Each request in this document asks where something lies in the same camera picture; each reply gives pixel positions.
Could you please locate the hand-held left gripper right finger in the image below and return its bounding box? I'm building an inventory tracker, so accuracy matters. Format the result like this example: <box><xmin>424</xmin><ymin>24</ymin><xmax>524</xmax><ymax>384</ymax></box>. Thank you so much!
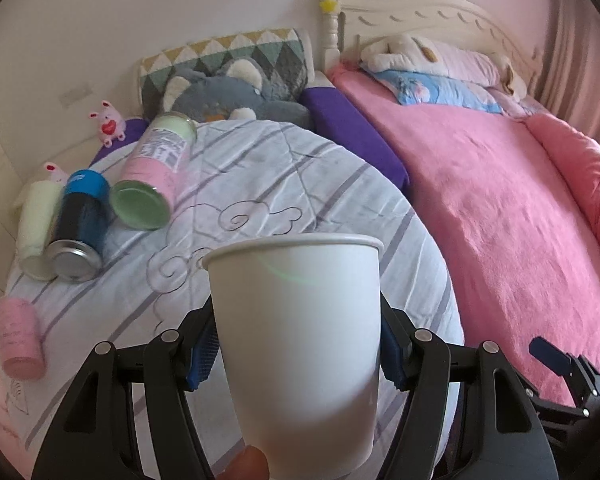
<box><xmin>377</xmin><ymin>294</ymin><xmax>559</xmax><ymax>480</ymax></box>

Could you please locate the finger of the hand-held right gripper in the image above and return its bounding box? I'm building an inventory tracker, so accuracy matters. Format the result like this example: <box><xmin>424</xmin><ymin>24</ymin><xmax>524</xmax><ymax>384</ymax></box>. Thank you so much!
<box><xmin>528</xmin><ymin>336</ymin><xmax>600</xmax><ymax>411</ymax></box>
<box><xmin>522</xmin><ymin>385</ymin><xmax>588</xmax><ymax>428</ymax></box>

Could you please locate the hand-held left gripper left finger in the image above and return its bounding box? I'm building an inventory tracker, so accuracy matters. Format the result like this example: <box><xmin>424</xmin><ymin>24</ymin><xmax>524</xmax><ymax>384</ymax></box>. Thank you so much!
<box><xmin>31</xmin><ymin>294</ymin><xmax>224</xmax><ymax>480</ymax></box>

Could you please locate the white paper cup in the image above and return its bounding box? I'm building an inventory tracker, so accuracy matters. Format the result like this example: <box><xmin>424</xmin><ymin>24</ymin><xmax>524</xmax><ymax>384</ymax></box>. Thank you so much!
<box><xmin>200</xmin><ymin>232</ymin><xmax>385</xmax><ymax>480</ymax></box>

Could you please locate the person's left hand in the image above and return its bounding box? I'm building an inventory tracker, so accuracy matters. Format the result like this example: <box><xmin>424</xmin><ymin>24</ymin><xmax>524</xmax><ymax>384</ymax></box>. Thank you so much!
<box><xmin>215</xmin><ymin>445</ymin><xmax>272</xmax><ymax>480</ymax></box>

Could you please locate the pink fleece blanket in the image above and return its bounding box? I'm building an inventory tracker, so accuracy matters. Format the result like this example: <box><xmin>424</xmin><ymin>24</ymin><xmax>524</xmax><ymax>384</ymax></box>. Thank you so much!
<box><xmin>330</xmin><ymin>60</ymin><xmax>600</xmax><ymax>408</ymax></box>

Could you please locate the blue metal can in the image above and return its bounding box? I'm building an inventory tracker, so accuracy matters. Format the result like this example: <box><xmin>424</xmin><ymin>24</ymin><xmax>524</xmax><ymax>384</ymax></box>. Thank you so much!
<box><xmin>46</xmin><ymin>170</ymin><xmax>112</xmax><ymax>282</ymax></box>

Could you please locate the rolled pink quilt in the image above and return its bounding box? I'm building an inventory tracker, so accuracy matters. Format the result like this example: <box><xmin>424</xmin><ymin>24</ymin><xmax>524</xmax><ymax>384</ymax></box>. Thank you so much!
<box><xmin>525</xmin><ymin>112</ymin><xmax>600</xmax><ymax>321</ymax></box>

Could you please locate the small pink can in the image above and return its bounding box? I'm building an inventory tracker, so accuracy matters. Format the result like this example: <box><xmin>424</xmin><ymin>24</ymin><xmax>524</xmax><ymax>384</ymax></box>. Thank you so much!
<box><xmin>0</xmin><ymin>296</ymin><xmax>47</xmax><ymax>380</ymax></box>

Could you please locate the white striped quilt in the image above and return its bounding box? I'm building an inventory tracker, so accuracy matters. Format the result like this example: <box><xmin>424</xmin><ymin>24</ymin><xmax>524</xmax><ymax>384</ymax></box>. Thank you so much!
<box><xmin>5</xmin><ymin>119</ymin><xmax>465</xmax><ymax>480</ymax></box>

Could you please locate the pink can with green lid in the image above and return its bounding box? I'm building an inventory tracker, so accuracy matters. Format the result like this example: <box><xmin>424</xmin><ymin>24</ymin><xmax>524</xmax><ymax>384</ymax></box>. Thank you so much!
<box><xmin>109</xmin><ymin>111</ymin><xmax>198</xmax><ymax>231</ymax></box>

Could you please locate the pale green can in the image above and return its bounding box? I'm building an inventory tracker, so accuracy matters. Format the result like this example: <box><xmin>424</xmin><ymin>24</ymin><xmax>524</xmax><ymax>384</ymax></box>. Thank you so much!
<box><xmin>14</xmin><ymin>180</ymin><xmax>63</xmax><ymax>281</ymax></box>

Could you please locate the purple bolster cushion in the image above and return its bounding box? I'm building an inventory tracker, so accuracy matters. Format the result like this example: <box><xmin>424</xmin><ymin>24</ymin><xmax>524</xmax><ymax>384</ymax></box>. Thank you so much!
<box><xmin>300</xmin><ymin>86</ymin><xmax>413</xmax><ymax>193</ymax></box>

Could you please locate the purple cloth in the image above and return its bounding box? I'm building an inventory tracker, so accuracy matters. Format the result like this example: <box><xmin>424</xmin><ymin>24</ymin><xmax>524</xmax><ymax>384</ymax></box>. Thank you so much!
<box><xmin>90</xmin><ymin>117</ymin><xmax>151</xmax><ymax>166</ymax></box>

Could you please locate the small white bunny plush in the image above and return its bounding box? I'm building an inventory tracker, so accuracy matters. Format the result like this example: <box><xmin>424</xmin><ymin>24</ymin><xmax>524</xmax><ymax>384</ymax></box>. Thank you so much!
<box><xmin>39</xmin><ymin>161</ymin><xmax>71</xmax><ymax>187</ymax></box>

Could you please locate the pink pig plush toy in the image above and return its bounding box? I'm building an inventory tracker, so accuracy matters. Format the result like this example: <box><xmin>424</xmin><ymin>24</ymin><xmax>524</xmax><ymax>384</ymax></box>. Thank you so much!
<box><xmin>86</xmin><ymin>100</ymin><xmax>127</xmax><ymax>147</ymax></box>

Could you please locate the grey plush toy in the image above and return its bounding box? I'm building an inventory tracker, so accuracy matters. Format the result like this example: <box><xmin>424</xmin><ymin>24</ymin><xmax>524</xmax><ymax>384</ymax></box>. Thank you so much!
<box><xmin>160</xmin><ymin>57</ymin><xmax>313</xmax><ymax>128</ymax></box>

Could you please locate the blue cartoon pillow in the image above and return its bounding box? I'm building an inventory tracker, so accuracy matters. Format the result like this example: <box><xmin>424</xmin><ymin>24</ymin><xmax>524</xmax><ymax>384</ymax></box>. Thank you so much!
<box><xmin>372</xmin><ymin>69</ymin><xmax>503</xmax><ymax>115</ymax></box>

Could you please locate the pink curtain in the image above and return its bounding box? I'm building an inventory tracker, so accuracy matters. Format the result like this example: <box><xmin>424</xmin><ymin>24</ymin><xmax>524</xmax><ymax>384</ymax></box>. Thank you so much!
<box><xmin>540</xmin><ymin>0</ymin><xmax>600</xmax><ymax>161</ymax></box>

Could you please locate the pink pillow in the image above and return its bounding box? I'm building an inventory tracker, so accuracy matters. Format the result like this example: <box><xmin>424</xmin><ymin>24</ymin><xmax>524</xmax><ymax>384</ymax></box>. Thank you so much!
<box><xmin>415</xmin><ymin>42</ymin><xmax>506</xmax><ymax>88</ymax></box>

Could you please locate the white dog plush toy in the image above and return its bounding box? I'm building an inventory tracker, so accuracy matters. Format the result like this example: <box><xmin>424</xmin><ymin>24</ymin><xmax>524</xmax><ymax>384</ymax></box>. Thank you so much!
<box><xmin>359</xmin><ymin>34</ymin><xmax>528</xmax><ymax>98</ymax></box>

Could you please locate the triangle patterned pillow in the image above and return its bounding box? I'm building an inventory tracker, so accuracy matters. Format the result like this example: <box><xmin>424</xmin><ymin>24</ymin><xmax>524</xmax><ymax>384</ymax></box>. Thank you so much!
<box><xmin>139</xmin><ymin>27</ymin><xmax>313</xmax><ymax>118</ymax></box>

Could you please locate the cream wooden headboard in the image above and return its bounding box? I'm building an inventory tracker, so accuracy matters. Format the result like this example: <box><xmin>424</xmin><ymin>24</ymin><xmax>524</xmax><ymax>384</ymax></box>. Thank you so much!
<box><xmin>337</xmin><ymin>0</ymin><xmax>543</xmax><ymax>96</ymax></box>

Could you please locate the white wall socket plate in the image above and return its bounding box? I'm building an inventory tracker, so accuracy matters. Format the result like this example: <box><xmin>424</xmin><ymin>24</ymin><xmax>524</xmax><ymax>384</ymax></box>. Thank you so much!
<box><xmin>60</xmin><ymin>85</ymin><xmax>95</xmax><ymax>108</ymax></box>

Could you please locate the cream bed post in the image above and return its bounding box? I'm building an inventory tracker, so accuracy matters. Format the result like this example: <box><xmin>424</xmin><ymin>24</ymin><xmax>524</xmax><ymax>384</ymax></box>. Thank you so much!
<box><xmin>320</xmin><ymin>0</ymin><xmax>343</xmax><ymax>73</ymax></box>

